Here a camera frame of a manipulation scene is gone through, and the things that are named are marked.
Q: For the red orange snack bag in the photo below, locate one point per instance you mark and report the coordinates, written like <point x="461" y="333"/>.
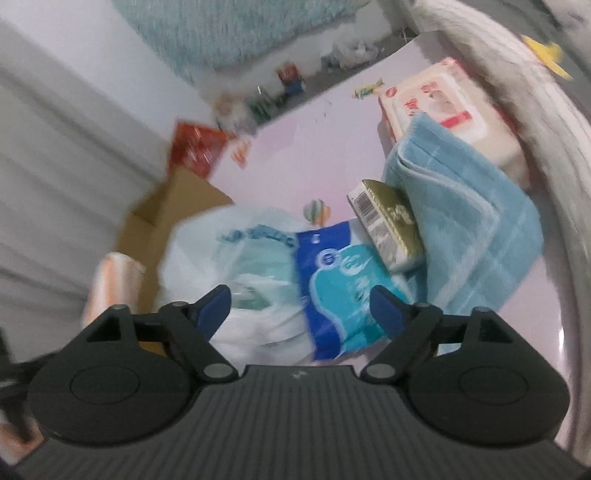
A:
<point x="196" y="148"/>

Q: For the blue tissue package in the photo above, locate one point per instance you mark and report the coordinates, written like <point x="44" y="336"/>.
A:
<point x="337" y="267"/>

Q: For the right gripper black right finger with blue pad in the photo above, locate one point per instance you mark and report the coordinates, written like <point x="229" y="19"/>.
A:
<point x="414" y="331"/>

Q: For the grey curtain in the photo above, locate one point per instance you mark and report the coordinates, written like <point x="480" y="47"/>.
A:
<point x="74" y="160"/>

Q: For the grey blanket yellow print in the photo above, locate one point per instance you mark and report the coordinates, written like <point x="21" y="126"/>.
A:
<point x="565" y="23"/>

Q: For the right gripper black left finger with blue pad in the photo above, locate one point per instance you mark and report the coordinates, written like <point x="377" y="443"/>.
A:
<point x="185" y="332"/>

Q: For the floral teal wall cloth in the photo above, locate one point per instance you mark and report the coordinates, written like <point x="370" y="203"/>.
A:
<point x="193" y="35"/>

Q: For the blue checked towel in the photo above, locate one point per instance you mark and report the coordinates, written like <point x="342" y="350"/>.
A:
<point x="481" y="232"/>

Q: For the white plastic bag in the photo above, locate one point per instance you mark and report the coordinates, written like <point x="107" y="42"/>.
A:
<point x="250" y="250"/>

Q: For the brown cardboard box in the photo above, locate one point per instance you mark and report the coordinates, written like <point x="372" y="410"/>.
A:
<point x="145" y="232"/>

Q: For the red can on floor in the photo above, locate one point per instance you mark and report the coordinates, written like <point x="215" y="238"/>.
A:
<point x="291" y="79"/>

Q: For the pink wet wipes pack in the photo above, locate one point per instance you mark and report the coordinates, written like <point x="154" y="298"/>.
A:
<point x="448" y="95"/>

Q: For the rolled white quilt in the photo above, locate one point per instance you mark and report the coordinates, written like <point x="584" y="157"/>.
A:
<point x="558" y="132"/>

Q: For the gold white soap box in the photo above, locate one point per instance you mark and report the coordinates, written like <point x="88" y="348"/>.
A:
<point x="386" y="214"/>

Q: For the orange striped towel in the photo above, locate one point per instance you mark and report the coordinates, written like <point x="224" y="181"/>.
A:
<point x="117" y="281"/>

